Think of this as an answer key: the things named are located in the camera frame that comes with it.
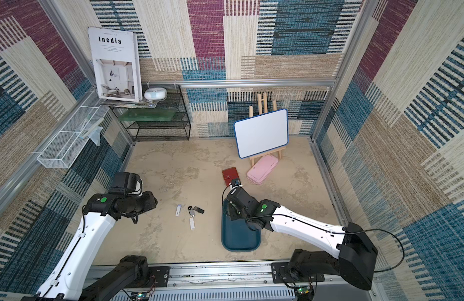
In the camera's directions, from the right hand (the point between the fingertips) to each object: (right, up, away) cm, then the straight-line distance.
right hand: (230, 203), depth 79 cm
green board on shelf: (-42, +41, +17) cm, 61 cm away
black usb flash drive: (-15, -6, +12) cm, 21 cm away
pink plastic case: (+16, +12, +25) cm, 32 cm away
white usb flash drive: (-18, -11, +8) cm, 22 cm away
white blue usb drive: (-25, -6, +12) cm, 29 cm away
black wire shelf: (-32, +37, +38) cm, 63 cm away
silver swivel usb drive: (-19, -7, +11) cm, 23 cm away
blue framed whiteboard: (+15, +31, +15) cm, 38 cm away
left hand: (-31, +1, -3) cm, 31 cm away
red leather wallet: (-1, +10, +24) cm, 26 cm away
